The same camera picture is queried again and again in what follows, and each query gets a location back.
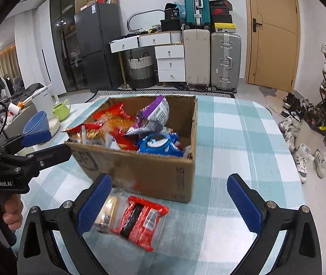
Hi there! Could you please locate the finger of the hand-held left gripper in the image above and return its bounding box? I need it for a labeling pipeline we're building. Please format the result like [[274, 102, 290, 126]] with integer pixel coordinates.
[[24, 143, 72, 178], [0, 130, 52, 156]]

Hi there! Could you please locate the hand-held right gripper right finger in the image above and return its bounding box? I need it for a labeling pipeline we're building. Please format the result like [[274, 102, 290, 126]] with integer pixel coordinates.
[[226, 173, 322, 275]]

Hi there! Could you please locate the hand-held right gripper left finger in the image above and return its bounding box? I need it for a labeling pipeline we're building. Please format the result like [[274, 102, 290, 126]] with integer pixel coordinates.
[[17, 173, 113, 275]]

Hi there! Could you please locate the clear bread packet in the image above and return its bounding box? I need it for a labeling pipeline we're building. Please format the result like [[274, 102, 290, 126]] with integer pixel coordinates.
[[91, 195, 129, 234]]

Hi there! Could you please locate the white golden snack packet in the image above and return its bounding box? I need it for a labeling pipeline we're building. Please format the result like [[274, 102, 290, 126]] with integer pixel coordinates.
[[65, 122, 112, 147]]

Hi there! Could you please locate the red printed snack packet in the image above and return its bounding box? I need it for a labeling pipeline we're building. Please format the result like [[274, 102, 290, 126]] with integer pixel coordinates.
[[111, 196, 170, 252]]

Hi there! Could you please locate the cardboard box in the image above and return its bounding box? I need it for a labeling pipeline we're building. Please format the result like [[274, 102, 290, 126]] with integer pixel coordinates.
[[65, 95, 198, 204]]

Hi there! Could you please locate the small red snack packet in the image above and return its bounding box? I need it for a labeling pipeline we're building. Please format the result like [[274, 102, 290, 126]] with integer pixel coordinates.
[[108, 133, 140, 151]]

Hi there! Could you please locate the blue cookie packet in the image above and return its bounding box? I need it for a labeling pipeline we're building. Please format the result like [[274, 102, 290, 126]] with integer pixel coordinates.
[[138, 132, 185, 157]]

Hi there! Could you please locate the purple snack packet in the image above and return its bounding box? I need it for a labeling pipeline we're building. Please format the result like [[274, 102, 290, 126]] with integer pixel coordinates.
[[126, 95, 170, 136]]

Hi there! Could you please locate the person's left hand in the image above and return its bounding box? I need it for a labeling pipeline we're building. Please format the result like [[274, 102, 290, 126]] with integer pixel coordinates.
[[0, 193, 24, 234]]

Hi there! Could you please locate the stack of blue bowls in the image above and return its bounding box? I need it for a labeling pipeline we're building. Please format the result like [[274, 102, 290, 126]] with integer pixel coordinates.
[[22, 110, 49, 135]]

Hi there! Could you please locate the cream bowl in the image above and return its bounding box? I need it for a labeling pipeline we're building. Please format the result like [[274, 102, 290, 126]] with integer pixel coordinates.
[[47, 115, 61, 135]]

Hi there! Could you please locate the grey sofa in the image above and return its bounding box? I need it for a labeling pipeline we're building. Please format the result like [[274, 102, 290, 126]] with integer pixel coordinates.
[[1, 83, 46, 138]]

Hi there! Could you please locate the green mug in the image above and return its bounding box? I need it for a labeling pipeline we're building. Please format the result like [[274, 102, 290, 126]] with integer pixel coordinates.
[[52, 99, 72, 121]]

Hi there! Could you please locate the white appliance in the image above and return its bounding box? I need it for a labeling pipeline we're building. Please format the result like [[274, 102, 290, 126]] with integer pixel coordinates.
[[32, 84, 59, 113]]

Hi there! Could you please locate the dark clothing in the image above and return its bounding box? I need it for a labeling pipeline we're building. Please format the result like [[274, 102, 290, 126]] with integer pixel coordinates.
[[11, 83, 44, 102]]

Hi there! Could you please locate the pile of sneakers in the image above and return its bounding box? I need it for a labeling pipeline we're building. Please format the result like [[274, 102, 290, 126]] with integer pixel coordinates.
[[278, 92, 326, 184]]

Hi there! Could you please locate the beige curtain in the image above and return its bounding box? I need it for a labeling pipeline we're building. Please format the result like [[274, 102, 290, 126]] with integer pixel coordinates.
[[0, 46, 21, 83]]

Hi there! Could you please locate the dark glass cabinet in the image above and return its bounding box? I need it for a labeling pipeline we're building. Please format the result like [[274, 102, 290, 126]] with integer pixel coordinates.
[[50, 0, 95, 92]]

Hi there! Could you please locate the round door mat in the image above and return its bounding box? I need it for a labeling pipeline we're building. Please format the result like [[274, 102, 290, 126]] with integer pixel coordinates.
[[259, 86, 295, 118]]

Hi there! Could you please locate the dark grey refrigerator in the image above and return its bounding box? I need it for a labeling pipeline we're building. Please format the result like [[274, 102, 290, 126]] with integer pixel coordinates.
[[74, 1, 123, 92]]

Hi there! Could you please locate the woven laundry basket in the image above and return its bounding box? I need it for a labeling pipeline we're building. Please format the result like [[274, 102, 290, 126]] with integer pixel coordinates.
[[127, 52, 155, 89]]

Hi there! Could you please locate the silver suitcase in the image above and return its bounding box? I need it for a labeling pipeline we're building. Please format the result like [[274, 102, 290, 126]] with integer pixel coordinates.
[[210, 32, 242, 94]]

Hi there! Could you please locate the white drawer chest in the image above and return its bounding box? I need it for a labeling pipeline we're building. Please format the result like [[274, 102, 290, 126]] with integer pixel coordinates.
[[155, 44, 186, 83]]

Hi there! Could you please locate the white desk with drawers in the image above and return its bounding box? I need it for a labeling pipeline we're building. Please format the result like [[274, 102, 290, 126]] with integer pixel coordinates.
[[110, 31, 185, 88]]

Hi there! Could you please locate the beige suitcase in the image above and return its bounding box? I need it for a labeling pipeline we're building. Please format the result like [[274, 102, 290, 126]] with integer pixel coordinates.
[[182, 29, 212, 91]]

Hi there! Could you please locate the chrome tube hoop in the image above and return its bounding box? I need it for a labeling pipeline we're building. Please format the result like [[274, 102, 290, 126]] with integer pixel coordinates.
[[127, 9, 165, 32]]

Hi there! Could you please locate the wooden door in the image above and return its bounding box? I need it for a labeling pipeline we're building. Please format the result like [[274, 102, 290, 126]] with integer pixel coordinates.
[[242, 0, 300, 92]]

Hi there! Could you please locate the yellow black shoe box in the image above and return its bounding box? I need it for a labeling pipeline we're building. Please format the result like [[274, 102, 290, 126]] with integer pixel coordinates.
[[211, 22, 237, 33]]

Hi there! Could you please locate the black labelled box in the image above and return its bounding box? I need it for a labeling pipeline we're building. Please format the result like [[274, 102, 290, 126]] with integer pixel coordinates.
[[164, 3, 182, 20]]

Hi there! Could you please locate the plain black shoe box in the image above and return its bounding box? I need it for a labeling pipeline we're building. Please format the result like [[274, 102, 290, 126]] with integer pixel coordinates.
[[211, 15, 234, 24]]

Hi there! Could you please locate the blue plastic bag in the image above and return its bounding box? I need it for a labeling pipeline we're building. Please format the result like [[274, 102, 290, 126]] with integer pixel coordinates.
[[174, 2, 186, 20]]

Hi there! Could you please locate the red black shoe box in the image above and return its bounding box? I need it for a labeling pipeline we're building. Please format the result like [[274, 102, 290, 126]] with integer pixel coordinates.
[[210, 8, 232, 17]]

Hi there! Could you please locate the teal suitcase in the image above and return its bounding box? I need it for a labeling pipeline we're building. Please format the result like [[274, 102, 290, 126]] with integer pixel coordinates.
[[183, 0, 212, 29]]

